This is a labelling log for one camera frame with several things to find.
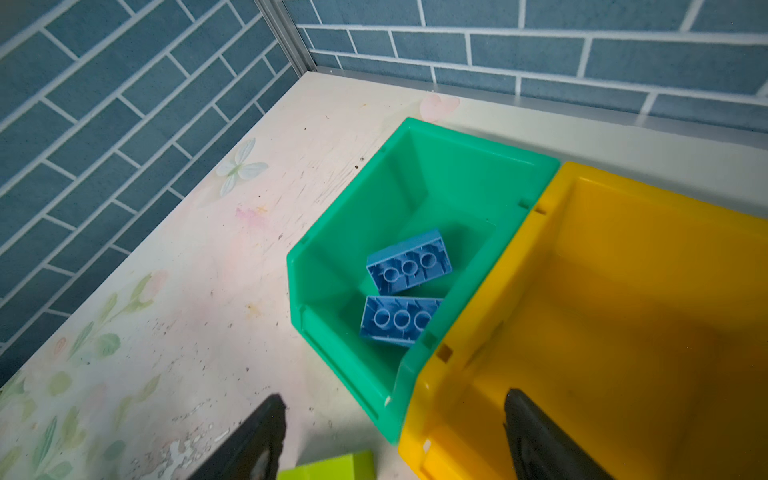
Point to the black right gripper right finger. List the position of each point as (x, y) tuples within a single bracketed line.
[(539, 448)]

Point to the blue lego brick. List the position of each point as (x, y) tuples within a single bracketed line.
[(397, 320), (409, 263)]

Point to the lime lego brick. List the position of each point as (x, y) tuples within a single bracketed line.
[(353, 466)]

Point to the aluminium corner post left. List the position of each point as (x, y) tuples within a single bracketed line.
[(282, 26)]

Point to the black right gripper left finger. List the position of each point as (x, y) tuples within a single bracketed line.
[(253, 450)]

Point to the green plastic bin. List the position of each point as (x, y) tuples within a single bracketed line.
[(476, 192)]

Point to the yellow plastic bin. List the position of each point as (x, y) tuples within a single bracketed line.
[(634, 317)]

